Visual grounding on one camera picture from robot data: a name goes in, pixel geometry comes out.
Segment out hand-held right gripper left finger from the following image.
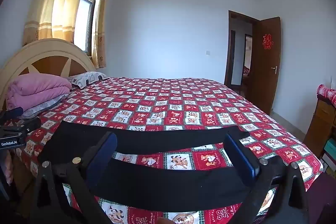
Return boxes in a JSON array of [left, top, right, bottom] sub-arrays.
[[31, 132, 118, 224]]

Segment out cream wooden bed headboard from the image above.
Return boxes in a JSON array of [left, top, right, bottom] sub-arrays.
[[0, 39, 96, 111]]

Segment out red plaid cloth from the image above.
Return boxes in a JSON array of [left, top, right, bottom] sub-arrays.
[[316, 84, 336, 102]]

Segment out window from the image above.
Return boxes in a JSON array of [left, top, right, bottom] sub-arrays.
[[73, 0, 101, 56]]

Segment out red printed bed sheet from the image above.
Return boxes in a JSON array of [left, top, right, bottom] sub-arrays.
[[5, 77, 324, 224]]

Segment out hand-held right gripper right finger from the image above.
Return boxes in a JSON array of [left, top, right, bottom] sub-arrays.
[[224, 132, 310, 224]]

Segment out grey patterned pillow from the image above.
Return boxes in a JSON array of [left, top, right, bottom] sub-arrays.
[[20, 94, 70, 119]]

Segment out white patterned pillow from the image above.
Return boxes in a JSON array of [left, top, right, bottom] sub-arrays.
[[66, 71, 109, 89]]

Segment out teal box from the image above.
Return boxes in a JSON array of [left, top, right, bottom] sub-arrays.
[[324, 138, 336, 154]]

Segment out pink folded quilt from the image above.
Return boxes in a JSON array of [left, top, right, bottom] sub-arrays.
[[6, 74, 72, 110]]

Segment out red paper door decoration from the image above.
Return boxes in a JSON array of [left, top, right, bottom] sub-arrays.
[[262, 34, 273, 50]]

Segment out white box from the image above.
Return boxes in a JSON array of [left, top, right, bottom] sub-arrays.
[[321, 152, 336, 172]]

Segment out black pants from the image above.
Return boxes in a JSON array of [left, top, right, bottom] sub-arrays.
[[38, 120, 265, 214]]

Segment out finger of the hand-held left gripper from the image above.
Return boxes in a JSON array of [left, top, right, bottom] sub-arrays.
[[16, 117, 42, 134], [0, 107, 25, 121]]

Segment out brown wooden door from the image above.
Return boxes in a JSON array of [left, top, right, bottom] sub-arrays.
[[252, 17, 281, 115]]

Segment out wooden cabinet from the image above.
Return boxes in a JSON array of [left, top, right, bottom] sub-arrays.
[[303, 98, 336, 159]]

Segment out narrow yellow curtain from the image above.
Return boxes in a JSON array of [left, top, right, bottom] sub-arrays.
[[92, 0, 112, 69]]

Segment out brown door frame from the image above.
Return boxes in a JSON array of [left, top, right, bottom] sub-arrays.
[[224, 10, 260, 96]]

